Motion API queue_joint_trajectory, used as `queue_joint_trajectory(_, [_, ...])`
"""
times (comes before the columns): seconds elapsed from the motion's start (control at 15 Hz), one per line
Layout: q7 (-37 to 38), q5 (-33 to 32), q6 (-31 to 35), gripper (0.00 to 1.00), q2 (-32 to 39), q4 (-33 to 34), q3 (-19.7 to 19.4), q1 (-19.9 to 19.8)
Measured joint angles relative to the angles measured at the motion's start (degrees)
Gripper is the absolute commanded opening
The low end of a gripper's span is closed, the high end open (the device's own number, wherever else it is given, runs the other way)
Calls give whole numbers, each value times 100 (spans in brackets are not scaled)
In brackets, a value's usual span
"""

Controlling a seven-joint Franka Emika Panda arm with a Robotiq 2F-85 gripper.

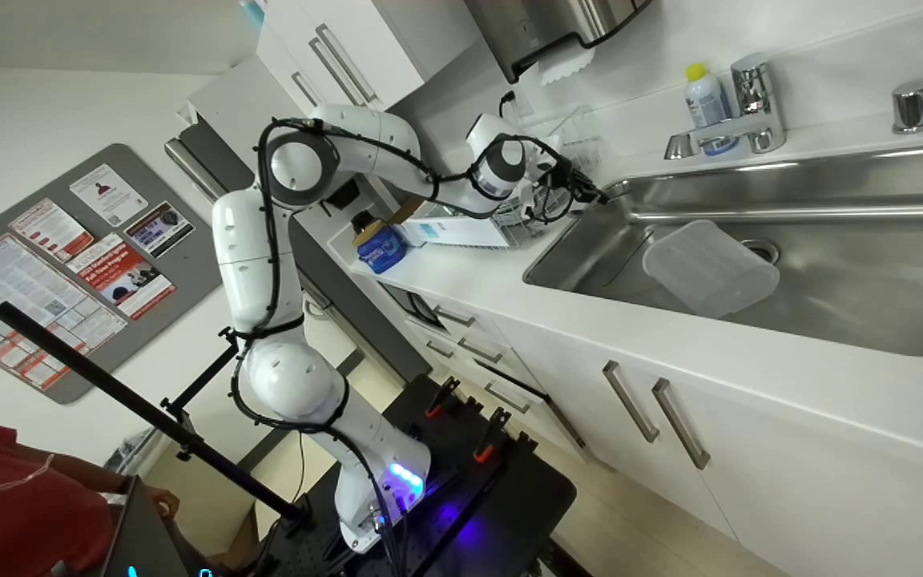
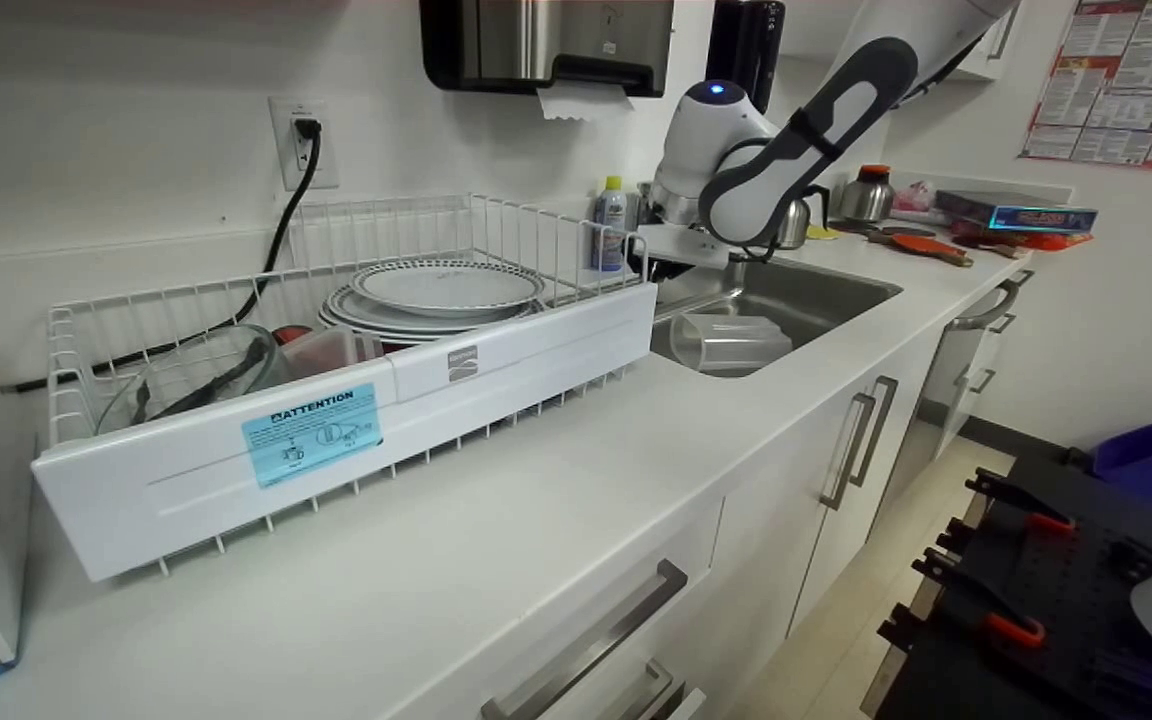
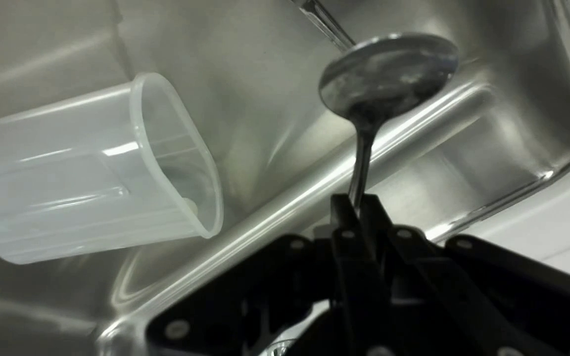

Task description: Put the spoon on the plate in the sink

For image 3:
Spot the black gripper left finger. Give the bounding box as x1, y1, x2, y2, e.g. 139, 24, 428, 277
145, 192, 368, 356

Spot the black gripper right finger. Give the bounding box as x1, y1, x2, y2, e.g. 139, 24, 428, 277
362, 192, 570, 356

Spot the metal spoon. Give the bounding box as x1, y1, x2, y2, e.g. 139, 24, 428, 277
317, 32, 461, 212

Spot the stainless steel sink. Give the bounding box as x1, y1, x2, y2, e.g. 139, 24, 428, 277
0, 0, 570, 356

